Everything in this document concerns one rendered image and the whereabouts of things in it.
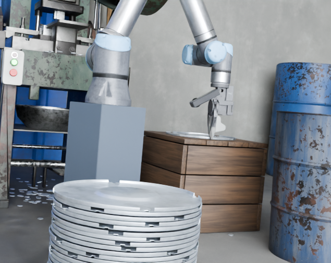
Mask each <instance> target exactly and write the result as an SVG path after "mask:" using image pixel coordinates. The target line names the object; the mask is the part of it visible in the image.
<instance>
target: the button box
mask: <svg viewBox="0 0 331 263"><path fill-rule="evenodd" d="M12 52H16V53H17V54H18V56H17V57H16V58H15V59H17V61H18V64H17V65H16V66H13V65H11V63H10V61H11V59H13V57H12V56H11V54H12ZM23 63H24V52H23V51H17V50H9V49H6V50H4V51H3V59H2V73H1V83H2V89H1V98H0V118H1V107H2V98H3V91H4V85H15V86H20V85H21V84H22V77H23ZM11 69H15V70H16V71H17V75H16V76H11V75H10V73H9V72H10V70H11Z"/></svg>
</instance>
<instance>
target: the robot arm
mask: <svg viewBox="0 0 331 263"><path fill-rule="evenodd" d="M146 2H147V0H120V1H119V3H118V5H117V7H116V9H115V11H114V13H113V15H112V17H111V19H110V20H109V22H108V24H107V26H106V28H105V29H104V30H100V31H99V32H98V34H97V35H96V38H95V40H94V41H93V43H92V45H91V46H90V47H89V48H88V49H87V52H86V55H85V60H86V63H87V66H88V67H89V68H90V69H91V70H92V71H93V76H92V82H91V84H90V86H89V89H88V91H87V95H86V96H85V103H95V104H107V105H119V106H131V98H130V92H129V88H128V73H129V60H130V50H131V40H130V38H129V35H130V33H131V31H132V29H133V27H134V25H135V24H136V22H137V20H138V18H139V16H140V14H141V12H142V10H143V8H144V6H145V4H146ZM180 3H181V5H182V8H183V11H184V13H185V16H186V18H187V21H188V24H189V26H190V29H191V31H192V34H193V36H194V39H195V41H196V44H197V45H193V44H192V45H191V44H187V45H185V46H184V48H183V50H182V61H183V63H184V64H187V65H191V66H192V65H195V66H203V67H211V68H212V70H211V87H214V88H215V89H214V90H212V91H210V92H208V93H206V94H204V95H202V96H200V97H198V98H194V99H193V100H192V101H190V102H189V103H190V105H191V107H199V106H200V105H201V104H203V103H205V102H207V101H209V104H208V114H207V127H208V134H209V137H210V139H213V137H214V133H216V132H221V131H224V130H225V129H226V126H225V125H224V124H222V123H221V117H220V116H218V115H226V116H227V115H233V109H234V102H233V94H234V86H230V85H229V84H230V77H231V65H232V58H233V46H232V45H231V44H229V43H222V42H220V41H218V38H217V35H216V33H215V30H214V27H213V25H212V22H211V20H210V17H209V14H208V12H207V9H206V7H205V4H204V1H203V0H180ZM220 90H221V91H220ZM231 111H232V112H231Z"/></svg>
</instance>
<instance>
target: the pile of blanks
mask: <svg viewBox="0 0 331 263"><path fill-rule="evenodd" d="M201 216H202V203H201V204H200V205H199V206H198V207H196V208H192V209H188V210H183V211H172V212H148V211H145V212H134V211H120V210H110V209H102V208H96V207H90V206H84V205H80V204H76V203H73V202H69V201H66V200H63V199H61V198H59V197H57V196H56V195H55V194H54V196H53V205H52V224H51V225H50V227H49V234H50V243H49V255H48V261H47V263H197V254H198V247H199V241H198V239H199V235H200V218H201Z"/></svg>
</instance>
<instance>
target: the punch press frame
mask: <svg viewBox="0 0 331 263"><path fill-rule="evenodd" d="M80 6H83V7H84V10H83V14H81V15H79V16H77V17H76V22H81V23H88V22H89V9H90V0H80ZM1 7H2V12H3V31H4V30H5V27H14V28H20V25H21V18H22V17H25V23H24V26H25V27H26V29H28V30H29V26H30V12H31V0H2V3H1ZM87 35H88V28H86V29H83V30H80V31H78V32H77V36H78V37H82V38H87ZM20 51H23V52H24V63H23V77H22V84H21V85H20V86H17V87H25V88H29V100H38V99H39V91H40V89H47V90H58V91H73V92H87V91H88V89H89V86H90V84H91V82H92V76H93V71H92V70H91V69H90V68H89V67H88V66H87V63H86V60H85V57H82V56H74V55H66V54H58V53H50V52H42V51H34V50H26V49H20ZM12 148H27V149H51V150H66V146H50V145H28V144H13V145H12ZM11 166H25V167H45V168H65V162H41V161H11Z"/></svg>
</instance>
